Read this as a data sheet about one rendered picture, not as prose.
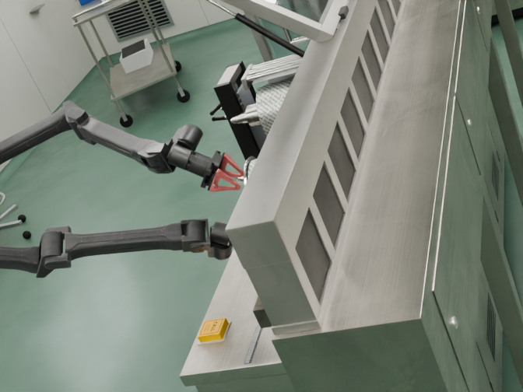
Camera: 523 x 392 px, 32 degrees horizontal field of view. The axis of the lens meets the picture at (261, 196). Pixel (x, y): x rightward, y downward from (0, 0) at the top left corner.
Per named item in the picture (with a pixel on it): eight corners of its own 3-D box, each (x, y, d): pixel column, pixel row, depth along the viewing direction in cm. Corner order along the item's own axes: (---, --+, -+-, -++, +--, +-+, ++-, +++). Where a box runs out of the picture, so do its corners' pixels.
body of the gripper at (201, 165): (206, 190, 238) (180, 180, 238) (216, 169, 247) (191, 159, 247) (212, 171, 234) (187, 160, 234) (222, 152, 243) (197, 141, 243)
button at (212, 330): (207, 327, 255) (203, 320, 254) (229, 323, 252) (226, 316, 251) (200, 343, 249) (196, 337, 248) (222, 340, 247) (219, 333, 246)
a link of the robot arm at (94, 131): (79, 142, 274) (61, 116, 266) (93, 129, 276) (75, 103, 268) (165, 181, 245) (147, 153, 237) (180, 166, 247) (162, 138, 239)
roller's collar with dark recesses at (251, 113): (256, 120, 262) (248, 101, 259) (275, 116, 260) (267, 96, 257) (251, 131, 257) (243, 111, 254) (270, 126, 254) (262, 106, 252)
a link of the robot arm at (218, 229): (207, 232, 240) (213, 215, 243) (207, 246, 246) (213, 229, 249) (232, 239, 239) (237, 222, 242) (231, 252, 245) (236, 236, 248)
